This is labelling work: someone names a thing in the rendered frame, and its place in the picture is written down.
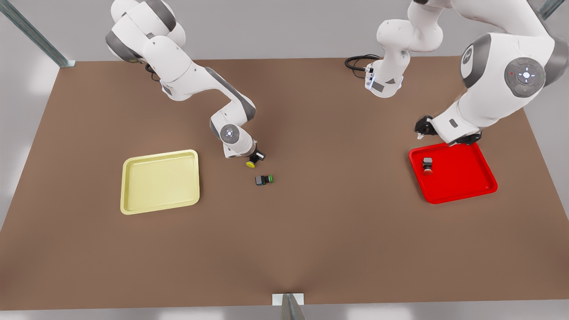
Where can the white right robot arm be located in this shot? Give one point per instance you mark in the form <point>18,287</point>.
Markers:
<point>178,71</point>

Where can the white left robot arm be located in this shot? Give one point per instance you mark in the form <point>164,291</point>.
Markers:
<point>498,84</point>

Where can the red tray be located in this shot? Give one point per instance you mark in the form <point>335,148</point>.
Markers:
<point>452,173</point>

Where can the yellow tray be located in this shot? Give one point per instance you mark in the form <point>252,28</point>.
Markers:
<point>160,181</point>

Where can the green push-button switch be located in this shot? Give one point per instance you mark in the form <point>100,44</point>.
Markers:
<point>264,179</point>

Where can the red push-button switch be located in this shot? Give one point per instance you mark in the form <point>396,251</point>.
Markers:
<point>427,165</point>

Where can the silver frame post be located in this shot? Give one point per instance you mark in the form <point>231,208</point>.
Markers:
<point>549,7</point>
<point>33,32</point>
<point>291,307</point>

